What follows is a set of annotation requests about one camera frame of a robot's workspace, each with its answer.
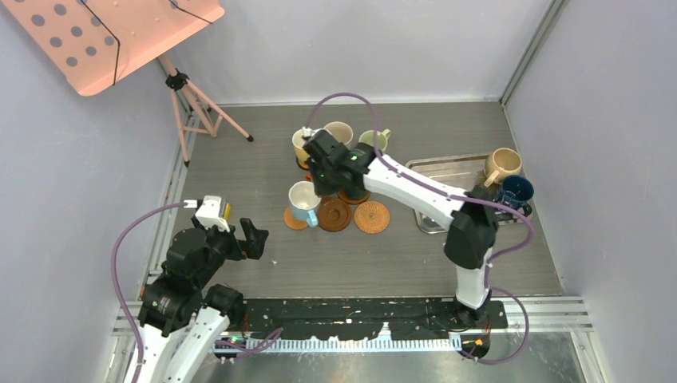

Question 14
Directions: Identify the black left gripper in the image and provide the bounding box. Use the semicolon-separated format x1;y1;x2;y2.
193;212;267;286

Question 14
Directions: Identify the brown wooden coaster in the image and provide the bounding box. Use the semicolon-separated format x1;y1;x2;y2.
337;190;370;205

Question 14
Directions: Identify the cream mug tall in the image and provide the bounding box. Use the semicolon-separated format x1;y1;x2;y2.
323;121;354;148

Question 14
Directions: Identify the light orange wooden coaster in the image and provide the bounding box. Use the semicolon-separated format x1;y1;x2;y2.
283;207;308;230

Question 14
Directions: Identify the white light blue mug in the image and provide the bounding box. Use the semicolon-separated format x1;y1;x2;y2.
288;181;322;227

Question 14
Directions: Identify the yellow cup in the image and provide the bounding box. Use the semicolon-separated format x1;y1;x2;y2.
291;129;309;170

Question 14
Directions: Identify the light green mug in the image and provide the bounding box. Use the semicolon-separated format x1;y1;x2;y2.
358;128;391;152

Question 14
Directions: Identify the dark wooden coaster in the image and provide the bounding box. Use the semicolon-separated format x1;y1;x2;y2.
317;197;352;232

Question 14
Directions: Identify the woven rattan coaster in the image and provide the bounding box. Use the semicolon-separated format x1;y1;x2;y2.
354;201;390;235

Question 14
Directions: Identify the beige mug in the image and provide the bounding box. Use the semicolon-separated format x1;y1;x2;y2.
483;148;523;188

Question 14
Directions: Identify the navy blue mug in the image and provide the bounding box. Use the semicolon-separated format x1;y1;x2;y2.
496;176;535;217

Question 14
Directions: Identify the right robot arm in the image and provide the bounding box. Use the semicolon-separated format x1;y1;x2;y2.
301;128;498;328

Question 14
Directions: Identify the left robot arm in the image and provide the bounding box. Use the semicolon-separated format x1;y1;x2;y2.
125;218;269;382

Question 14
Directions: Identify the metal tray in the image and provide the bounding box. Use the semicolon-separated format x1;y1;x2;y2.
405;153;533;234

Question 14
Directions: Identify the pink music stand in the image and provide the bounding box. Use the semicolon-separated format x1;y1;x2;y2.
2;0;254;165

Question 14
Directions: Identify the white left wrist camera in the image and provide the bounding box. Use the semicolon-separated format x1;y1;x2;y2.
184;195;232;233

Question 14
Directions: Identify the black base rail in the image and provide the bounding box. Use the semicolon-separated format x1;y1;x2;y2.
228;298;508;341

